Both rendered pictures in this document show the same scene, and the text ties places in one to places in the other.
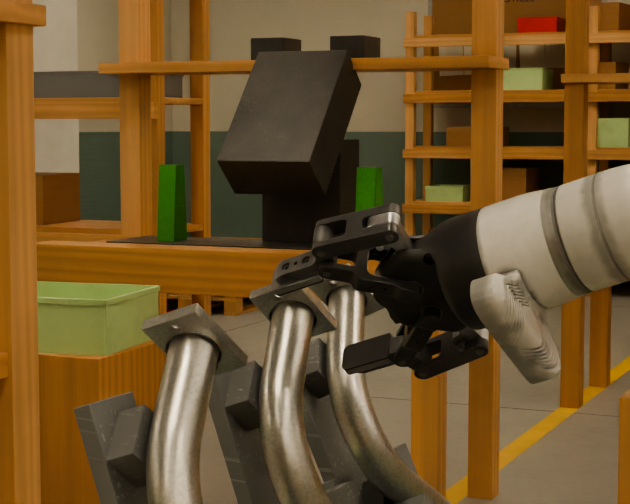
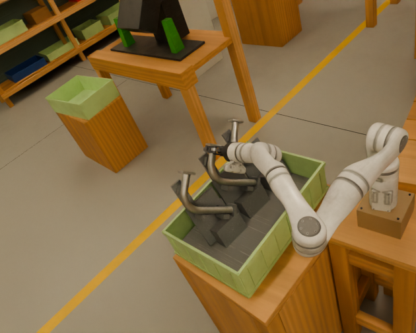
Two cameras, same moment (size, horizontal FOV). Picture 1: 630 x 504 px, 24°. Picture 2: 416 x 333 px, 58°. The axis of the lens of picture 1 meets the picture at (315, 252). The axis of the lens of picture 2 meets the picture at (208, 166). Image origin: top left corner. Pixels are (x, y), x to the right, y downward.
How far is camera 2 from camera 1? 98 cm
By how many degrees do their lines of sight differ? 46
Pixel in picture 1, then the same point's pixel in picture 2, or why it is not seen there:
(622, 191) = (243, 154)
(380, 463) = not seen: hidden behind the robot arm
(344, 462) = not seen: hidden behind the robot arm
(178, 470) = (183, 198)
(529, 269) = (234, 160)
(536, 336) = (237, 170)
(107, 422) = (175, 187)
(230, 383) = (204, 160)
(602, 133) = not seen: outside the picture
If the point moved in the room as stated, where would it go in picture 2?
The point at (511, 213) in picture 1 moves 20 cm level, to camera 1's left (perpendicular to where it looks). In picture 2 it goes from (230, 150) to (182, 150)
